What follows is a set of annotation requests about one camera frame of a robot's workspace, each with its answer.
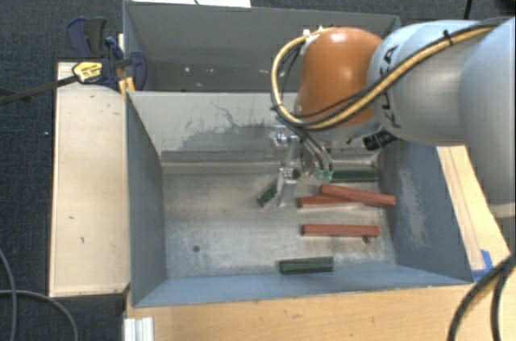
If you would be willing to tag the dark green flat block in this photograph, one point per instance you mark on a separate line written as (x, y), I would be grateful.
(356, 175)
(267, 196)
(306, 265)

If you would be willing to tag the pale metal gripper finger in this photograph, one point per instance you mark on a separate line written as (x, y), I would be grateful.
(289, 192)
(279, 190)

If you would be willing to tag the grey metal bin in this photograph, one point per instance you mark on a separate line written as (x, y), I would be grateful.
(225, 226)

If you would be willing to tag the pale wood board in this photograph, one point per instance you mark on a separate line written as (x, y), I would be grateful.
(88, 190)

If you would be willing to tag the black cylinder on white bracket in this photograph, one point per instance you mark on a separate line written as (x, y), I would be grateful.
(377, 140)

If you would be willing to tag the red-brown flat block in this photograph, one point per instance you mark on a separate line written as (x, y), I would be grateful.
(359, 195)
(340, 230)
(318, 202)

